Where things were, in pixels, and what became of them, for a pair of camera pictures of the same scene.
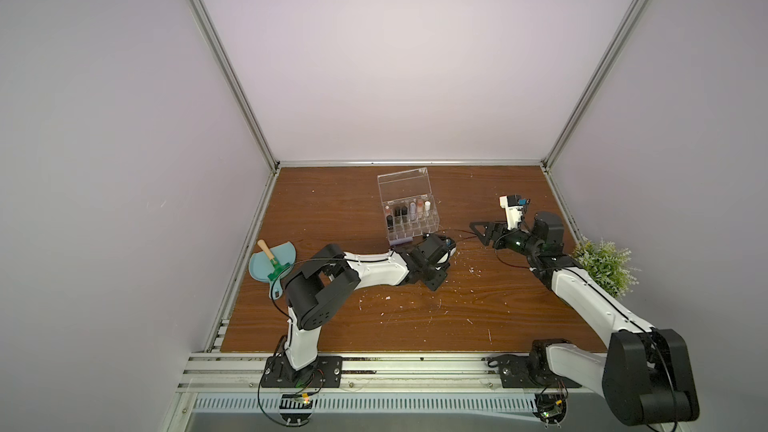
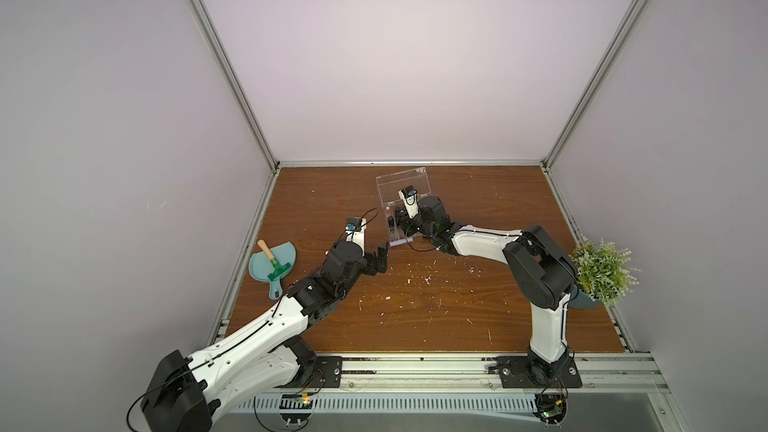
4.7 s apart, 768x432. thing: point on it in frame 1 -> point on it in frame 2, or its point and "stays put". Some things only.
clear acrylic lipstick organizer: x=410 y=209 stays put
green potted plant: x=606 y=265 stays put
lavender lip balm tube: x=400 y=241 stays put
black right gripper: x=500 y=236 -> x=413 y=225
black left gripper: x=442 y=273 -> x=380 y=261
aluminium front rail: x=216 y=373 stays put
